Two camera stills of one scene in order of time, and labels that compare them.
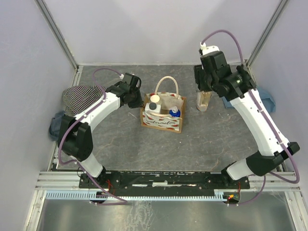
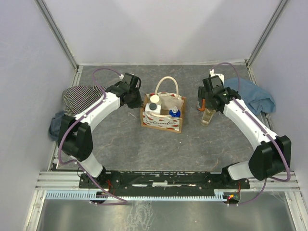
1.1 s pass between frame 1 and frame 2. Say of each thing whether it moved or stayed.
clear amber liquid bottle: moved
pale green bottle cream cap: stayed
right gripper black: moved
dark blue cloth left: stayed
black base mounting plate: stayed
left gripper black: stayed
